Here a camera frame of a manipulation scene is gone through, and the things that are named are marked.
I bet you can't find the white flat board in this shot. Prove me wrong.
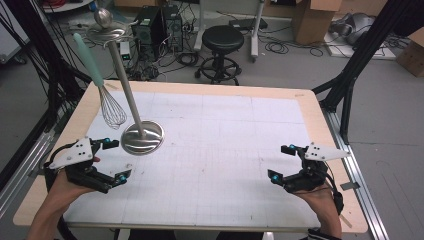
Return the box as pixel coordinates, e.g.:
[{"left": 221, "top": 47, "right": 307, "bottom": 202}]
[{"left": 324, "top": 31, "right": 398, "bottom": 61}]

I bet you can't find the steel stand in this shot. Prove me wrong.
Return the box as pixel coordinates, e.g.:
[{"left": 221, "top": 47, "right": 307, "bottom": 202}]
[{"left": 85, "top": 7, "right": 166, "bottom": 156}]

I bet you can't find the black round stool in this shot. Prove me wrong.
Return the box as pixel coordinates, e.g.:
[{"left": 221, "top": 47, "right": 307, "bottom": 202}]
[{"left": 194, "top": 24, "right": 246, "bottom": 87}]

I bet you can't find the grey bag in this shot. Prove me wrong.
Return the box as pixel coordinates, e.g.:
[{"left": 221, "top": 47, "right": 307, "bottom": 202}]
[{"left": 329, "top": 12, "right": 378, "bottom": 46}]

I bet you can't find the person's right hand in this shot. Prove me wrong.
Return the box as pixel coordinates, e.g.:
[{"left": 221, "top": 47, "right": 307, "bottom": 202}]
[{"left": 293, "top": 185, "right": 338, "bottom": 216}]

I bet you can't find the black flat device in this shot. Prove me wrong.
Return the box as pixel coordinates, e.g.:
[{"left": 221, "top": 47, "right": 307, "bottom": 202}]
[{"left": 228, "top": 16, "right": 269, "bottom": 31}]

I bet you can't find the black computer tower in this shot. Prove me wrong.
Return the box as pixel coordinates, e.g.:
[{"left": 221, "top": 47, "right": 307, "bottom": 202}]
[
  {"left": 130, "top": 5, "right": 165, "bottom": 53},
  {"left": 161, "top": 4, "right": 185, "bottom": 53}
]

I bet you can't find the person's left hand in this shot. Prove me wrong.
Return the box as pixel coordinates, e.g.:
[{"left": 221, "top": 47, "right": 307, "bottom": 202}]
[{"left": 47, "top": 171, "right": 97, "bottom": 205}]

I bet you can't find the black striped sleeve cuff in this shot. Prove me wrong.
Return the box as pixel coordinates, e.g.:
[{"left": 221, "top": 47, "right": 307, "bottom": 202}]
[{"left": 305, "top": 227, "right": 342, "bottom": 240}]

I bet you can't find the large open cardboard box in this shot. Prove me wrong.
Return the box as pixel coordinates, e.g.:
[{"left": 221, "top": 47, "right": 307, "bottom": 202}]
[{"left": 292, "top": 0, "right": 344, "bottom": 46}]

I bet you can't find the white stand leg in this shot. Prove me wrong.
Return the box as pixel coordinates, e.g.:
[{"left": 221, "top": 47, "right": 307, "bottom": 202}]
[
  {"left": 193, "top": 0, "right": 207, "bottom": 52},
  {"left": 250, "top": 0, "right": 265, "bottom": 64}
]

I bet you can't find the small white power box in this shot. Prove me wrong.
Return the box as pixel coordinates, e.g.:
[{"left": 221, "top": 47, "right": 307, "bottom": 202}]
[{"left": 118, "top": 41, "right": 133, "bottom": 62}]

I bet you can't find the aluminium rail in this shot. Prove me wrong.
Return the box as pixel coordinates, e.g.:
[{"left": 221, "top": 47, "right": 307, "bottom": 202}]
[
  {"left": 0, "top": 129, "right": 56, "bottom": 219},
  {"left": 321, "top": 107, "right": 390, "bottom": 240}
]

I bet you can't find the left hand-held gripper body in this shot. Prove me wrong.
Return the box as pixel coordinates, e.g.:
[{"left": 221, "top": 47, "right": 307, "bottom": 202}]
[{"left": 44, "top": 136, "right": 116, "bottom": 195}]

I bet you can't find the wire whisk with mint handle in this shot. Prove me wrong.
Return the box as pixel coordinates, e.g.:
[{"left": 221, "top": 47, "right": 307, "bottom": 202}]
[{"left": 72, "top": 32, "right": 129, "bottom": 131}]

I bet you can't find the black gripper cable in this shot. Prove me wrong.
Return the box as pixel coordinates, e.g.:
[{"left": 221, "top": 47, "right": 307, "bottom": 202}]
[{"left": 319, "top": 161, "right": 345, "bottom": 216}]

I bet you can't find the small cardboard box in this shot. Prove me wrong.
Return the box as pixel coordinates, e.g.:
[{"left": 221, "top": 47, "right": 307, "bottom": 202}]
[{"left": 395, "top": 27, "right": 424, "bottom": 79}]

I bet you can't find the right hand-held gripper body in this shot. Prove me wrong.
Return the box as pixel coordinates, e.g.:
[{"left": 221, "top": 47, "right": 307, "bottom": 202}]
[{"left": 282, "top": 142, "right": 352, "bottom": 195}]

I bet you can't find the black floor cable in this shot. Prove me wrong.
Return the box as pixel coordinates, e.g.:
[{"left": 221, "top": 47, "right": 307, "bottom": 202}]
[{"left": 264, "top": 35, "right": 325, "bottom": 58}]

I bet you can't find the white grid mat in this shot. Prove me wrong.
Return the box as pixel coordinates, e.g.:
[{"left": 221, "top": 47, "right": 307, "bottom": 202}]
[{"left": 62, "top": 90, "right": 322, "bottom": 230}]

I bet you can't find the black metal frame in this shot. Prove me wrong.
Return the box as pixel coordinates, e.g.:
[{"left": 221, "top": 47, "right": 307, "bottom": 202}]
[
  {"left": 312, "top": 0, "right": 424, "bottom": 145},
  {"left": 0, "top": 0, "right": 93, "bottom": 193}
]

